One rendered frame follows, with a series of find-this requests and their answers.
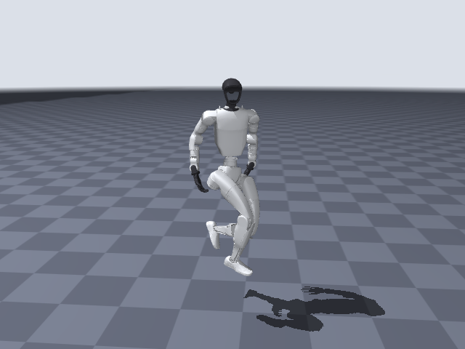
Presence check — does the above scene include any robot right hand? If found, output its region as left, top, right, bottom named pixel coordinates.
left=191, top=165, right=209, bottom=193

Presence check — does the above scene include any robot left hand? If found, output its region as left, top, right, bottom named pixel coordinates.
left=244, top=162, right=254, bottom=176

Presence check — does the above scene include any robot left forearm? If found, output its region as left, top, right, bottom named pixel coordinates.
left=248, top=136, right=258, bottom=168

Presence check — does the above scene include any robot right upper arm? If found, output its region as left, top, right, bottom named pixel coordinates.
left=192, top=111, right=217, bottom=145

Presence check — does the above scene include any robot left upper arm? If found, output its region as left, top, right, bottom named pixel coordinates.
left=246, top=109, right=259, bottom=145

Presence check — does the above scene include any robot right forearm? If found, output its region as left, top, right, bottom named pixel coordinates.
left=189, top=135, right=200, bottom=171

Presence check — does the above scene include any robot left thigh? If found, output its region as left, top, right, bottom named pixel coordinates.
left=238, top=173, right=260, bottom=236

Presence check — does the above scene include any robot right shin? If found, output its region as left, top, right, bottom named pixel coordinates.
left=231, top=215, right=255, bottom=263

